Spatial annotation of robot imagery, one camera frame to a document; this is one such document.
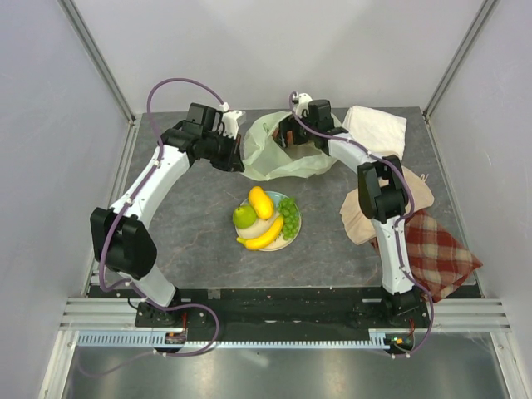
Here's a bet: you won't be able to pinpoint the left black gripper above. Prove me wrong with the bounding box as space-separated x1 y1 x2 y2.
203 131 244 174

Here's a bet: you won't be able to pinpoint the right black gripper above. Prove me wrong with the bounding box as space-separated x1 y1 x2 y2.
274 111 317 149

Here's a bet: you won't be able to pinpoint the light green plastic bag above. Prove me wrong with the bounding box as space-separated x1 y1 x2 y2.
242 111 337 181

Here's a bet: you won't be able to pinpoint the yellow fake mango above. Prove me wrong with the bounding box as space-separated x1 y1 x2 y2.
248 186 275 220

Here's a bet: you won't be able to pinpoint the green fake apple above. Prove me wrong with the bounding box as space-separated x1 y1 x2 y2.
233 204 258 229

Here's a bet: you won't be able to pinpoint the green fake grapes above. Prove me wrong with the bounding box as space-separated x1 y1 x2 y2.
277 198 300 241

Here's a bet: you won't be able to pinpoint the yellow fake banana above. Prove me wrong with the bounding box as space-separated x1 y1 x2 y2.
236 215 284 251

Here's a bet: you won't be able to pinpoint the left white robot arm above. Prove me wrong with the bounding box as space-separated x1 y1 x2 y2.
90 103 245 327

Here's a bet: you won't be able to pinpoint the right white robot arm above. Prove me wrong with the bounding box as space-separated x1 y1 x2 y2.
273 92 415 328

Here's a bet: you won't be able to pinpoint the beige and blue plate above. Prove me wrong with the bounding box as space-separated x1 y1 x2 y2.
234 190 303 252

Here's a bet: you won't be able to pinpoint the white folded towel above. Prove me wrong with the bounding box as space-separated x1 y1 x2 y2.
342 106 407 160

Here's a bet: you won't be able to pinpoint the beige crumpled cloth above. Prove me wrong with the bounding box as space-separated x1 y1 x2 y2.
340 168 435 245

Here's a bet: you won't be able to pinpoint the red plaid cloth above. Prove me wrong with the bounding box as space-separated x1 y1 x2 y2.
405 210 483 303

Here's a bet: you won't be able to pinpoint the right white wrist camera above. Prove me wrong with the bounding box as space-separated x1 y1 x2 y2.
289 92 313 117

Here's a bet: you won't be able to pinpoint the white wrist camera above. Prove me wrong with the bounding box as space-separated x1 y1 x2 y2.
289 92 313 117
219 102 246 139

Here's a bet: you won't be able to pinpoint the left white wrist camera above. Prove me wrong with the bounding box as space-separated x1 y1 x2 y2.
219 102 246 139

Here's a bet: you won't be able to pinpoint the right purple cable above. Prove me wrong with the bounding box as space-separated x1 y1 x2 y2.
288 91 436 300

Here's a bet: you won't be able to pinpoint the purple cable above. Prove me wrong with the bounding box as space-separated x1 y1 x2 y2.
288 91 436 300
98 76 229 291

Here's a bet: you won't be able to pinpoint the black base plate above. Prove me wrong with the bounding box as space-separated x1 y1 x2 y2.
135 288 430 342

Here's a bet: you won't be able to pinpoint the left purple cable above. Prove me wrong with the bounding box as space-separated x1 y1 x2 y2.
98 76 229 291

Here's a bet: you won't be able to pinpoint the light blue cable duct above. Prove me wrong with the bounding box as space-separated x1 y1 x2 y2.
77 331 392 350

